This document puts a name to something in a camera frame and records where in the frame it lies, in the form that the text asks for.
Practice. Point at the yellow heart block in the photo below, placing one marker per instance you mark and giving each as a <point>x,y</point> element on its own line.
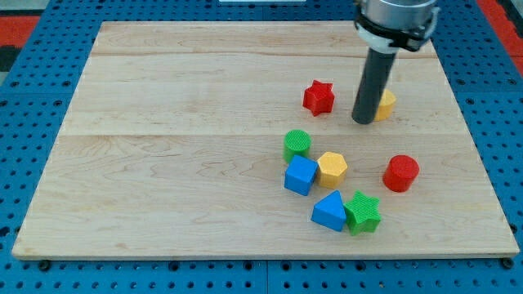
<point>386,106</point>

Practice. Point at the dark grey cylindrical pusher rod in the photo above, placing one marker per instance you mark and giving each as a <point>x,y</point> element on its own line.
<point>377,68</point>

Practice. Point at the green cylinder block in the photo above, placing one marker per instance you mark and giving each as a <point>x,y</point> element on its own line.
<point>296,142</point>

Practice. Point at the light wooden board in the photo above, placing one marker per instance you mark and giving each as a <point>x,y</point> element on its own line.
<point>172,149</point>

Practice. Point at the blue triangle block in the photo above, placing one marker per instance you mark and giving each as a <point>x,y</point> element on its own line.
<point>329,212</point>

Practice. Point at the yellow hexagon block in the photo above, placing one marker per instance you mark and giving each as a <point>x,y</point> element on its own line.
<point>332,170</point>

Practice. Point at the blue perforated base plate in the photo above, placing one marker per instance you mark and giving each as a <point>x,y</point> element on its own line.
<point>41,81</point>

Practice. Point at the blue cube block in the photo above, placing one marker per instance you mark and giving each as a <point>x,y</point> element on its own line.
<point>300,175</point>

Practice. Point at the green star block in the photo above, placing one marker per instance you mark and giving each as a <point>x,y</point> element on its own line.
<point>362,213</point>

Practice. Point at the red cylinder block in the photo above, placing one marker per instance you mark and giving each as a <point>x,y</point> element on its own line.
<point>401,172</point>

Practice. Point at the red star block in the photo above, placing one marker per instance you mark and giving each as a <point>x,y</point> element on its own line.
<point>319,97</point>

